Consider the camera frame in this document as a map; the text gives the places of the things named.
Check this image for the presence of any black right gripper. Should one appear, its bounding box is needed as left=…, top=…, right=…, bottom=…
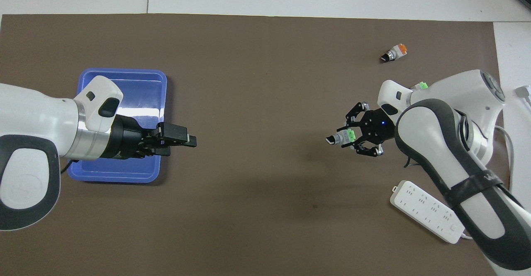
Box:
left=337, top=101, right=398, bottom=157

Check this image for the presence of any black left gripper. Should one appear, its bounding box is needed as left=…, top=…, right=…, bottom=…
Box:
left=102, top=114, right=197, bottom=160

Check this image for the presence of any blue plastic tray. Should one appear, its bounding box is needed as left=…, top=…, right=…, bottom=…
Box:
left=67, top=68, right=168, bottom=184

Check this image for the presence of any white power strip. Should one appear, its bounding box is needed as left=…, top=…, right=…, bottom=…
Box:
left=390, top=180, right=465, bottom=244

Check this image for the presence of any brown table mat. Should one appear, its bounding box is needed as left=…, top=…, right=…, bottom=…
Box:
left=0, top=14, right=521, bottom=276

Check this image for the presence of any orange selector switch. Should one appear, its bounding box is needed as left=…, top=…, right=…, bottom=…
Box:
left=380, top=44, right=408, bottom=64

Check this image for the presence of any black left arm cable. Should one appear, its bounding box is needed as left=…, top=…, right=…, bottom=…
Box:
left=60, top=159, right=80, bottom=175

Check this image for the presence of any white power cable with plug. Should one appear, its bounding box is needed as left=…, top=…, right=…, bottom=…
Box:
left=460, top=85, right=531, bottom=240

